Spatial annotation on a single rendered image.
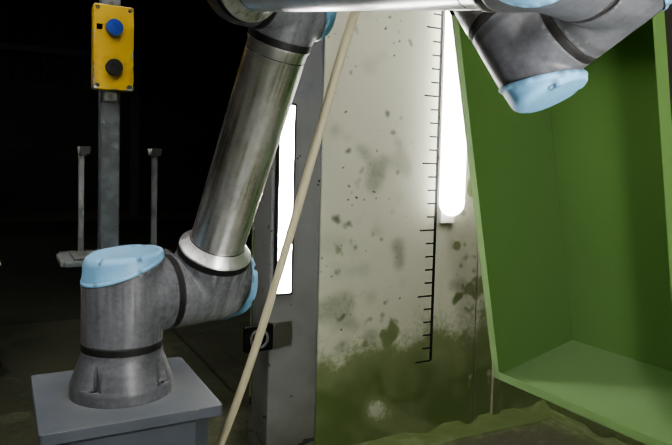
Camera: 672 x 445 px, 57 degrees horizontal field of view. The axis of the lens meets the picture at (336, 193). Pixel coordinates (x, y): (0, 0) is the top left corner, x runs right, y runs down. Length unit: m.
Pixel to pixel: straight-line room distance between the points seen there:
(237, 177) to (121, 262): 0.26
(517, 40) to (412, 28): 1.61
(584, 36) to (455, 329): 1.91
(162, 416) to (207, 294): 0.24
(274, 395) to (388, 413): 0.48
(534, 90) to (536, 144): 1.26
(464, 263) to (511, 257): 0.57
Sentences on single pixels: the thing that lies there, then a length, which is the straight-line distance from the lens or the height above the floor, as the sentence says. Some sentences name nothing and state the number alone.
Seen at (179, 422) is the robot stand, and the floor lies 0.62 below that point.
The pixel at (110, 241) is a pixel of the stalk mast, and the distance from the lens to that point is 2.13.
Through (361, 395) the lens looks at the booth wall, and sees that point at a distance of 2.35.
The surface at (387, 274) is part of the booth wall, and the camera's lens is 2.29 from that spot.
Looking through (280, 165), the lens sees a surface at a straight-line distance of 2.02.
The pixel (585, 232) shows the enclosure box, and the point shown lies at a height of 0.89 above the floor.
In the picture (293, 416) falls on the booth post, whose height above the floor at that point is 0.22.
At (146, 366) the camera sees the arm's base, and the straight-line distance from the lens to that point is 1.24.
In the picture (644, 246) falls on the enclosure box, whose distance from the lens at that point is 1.93.
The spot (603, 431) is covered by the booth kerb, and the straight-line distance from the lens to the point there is 2.79.
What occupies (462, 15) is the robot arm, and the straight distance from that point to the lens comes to 0.80.
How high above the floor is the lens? 1.09
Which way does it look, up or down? 3 degrees down
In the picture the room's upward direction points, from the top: 2 degrees clockwise
